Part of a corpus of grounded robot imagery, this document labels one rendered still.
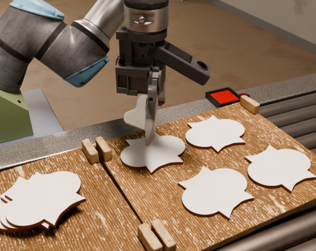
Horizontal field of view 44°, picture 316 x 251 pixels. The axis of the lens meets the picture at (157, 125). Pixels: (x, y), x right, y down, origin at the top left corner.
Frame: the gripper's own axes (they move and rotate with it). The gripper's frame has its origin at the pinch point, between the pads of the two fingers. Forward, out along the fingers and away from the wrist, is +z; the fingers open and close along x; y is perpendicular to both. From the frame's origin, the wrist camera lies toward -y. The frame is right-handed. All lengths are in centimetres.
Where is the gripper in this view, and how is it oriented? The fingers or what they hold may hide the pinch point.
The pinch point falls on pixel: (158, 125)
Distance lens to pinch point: 78.8
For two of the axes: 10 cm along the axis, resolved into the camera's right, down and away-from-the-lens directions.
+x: -1.6, 5.5, -8.2
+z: -0.1, 8.3, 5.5
